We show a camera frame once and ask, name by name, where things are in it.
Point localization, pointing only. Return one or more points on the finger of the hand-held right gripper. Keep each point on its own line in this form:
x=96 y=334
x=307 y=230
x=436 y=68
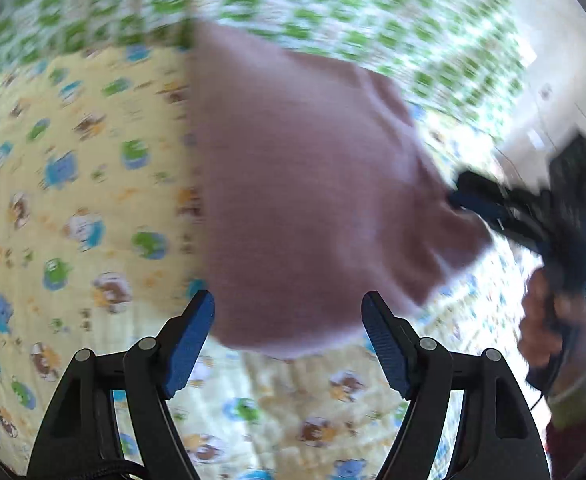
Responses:
x=493 y=187
x=478 y=205

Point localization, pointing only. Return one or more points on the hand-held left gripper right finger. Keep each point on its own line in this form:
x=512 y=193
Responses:
x=388 y=345

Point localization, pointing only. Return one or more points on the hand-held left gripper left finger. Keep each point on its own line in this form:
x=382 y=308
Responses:
x=190 y=345

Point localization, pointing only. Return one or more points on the purple knitted sweater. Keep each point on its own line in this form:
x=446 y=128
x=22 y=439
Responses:
x=313 y=200

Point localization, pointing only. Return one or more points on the person's right forearm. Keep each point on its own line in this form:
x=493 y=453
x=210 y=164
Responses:
x=580 y=410

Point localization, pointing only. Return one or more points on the person's right hand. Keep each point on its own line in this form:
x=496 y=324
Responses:
x=538 y=320

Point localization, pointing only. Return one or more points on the yellow cartoon print bedsheet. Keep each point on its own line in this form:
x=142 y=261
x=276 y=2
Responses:
x=83 y=200

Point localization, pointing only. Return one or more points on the green checked printed quilt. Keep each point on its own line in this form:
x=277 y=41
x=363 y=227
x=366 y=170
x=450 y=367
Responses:
x=283 y=5

